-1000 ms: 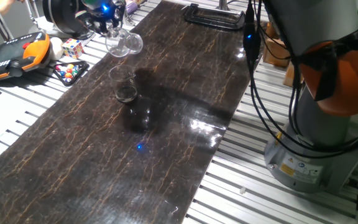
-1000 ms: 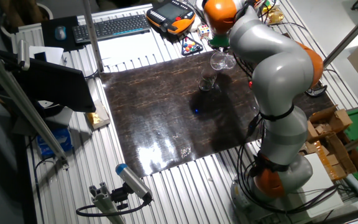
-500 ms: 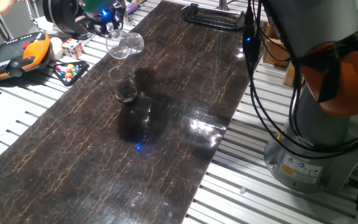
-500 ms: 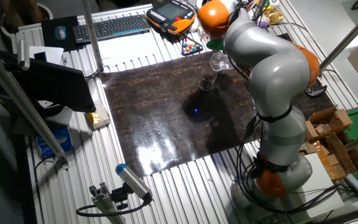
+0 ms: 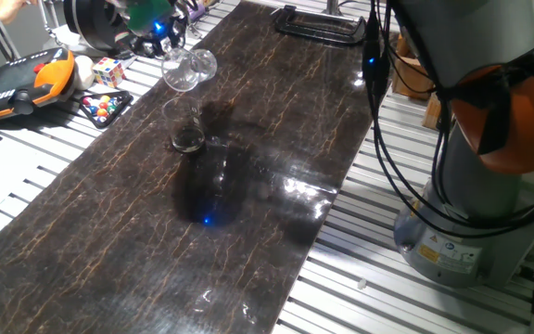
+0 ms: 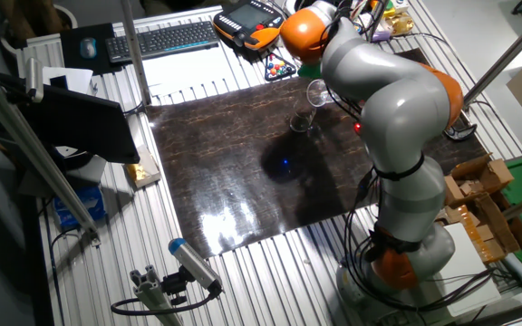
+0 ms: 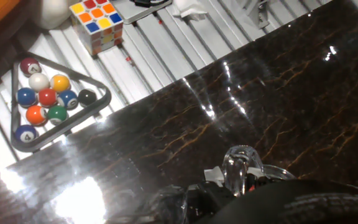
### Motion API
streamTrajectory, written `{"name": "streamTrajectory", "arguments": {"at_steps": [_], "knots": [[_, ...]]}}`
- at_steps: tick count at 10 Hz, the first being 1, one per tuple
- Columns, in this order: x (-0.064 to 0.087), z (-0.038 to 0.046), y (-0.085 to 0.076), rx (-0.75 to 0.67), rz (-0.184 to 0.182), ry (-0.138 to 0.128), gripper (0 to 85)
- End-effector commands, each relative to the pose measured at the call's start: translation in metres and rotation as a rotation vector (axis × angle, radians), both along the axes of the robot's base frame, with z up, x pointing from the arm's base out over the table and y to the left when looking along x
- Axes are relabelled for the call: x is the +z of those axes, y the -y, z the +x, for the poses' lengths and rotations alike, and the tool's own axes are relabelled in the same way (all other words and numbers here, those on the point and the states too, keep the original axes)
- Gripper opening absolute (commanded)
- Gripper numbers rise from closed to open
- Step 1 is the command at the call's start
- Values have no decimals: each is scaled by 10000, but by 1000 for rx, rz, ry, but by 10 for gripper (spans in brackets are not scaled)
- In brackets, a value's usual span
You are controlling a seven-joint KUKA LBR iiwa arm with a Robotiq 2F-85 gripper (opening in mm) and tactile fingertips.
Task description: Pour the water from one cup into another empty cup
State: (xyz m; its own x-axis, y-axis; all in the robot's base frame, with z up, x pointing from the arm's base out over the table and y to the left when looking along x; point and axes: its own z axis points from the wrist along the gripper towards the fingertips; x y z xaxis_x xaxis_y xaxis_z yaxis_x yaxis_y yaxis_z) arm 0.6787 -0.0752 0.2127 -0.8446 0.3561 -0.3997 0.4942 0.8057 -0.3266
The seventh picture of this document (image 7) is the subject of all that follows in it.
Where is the white crumpled tissue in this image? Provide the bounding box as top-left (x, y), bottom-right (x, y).
top-left (172, 0), bottom-right (208, 22)

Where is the rubik's cube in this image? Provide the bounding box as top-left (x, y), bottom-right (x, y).
top-left (69, 0), bottom-right (124, 56)

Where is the dark marble pattern mat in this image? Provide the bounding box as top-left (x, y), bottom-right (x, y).
top-left (0, 0), bottom-right (358, 224)

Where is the white egg shaped object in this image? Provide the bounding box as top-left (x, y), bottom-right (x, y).
top-left (31, 0), bottom-right (74, 30)

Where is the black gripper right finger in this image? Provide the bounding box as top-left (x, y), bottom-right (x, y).
top-left (246, 167), bottom-right (270, 191)

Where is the clear ribbed plastic cup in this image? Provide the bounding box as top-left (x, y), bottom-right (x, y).
top-left (221, 145), bottom-right (296, 197)

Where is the billiard ball triangle toy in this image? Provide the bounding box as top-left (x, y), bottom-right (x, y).
top-left (10, 51), bottom-right (112, 153)

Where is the black plug cable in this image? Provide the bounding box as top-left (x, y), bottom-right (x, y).
top-left (129, 0), bottom-right (167, 9)

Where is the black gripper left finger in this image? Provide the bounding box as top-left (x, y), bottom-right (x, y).
top-left (185, 166), bottom-right (237, 223)

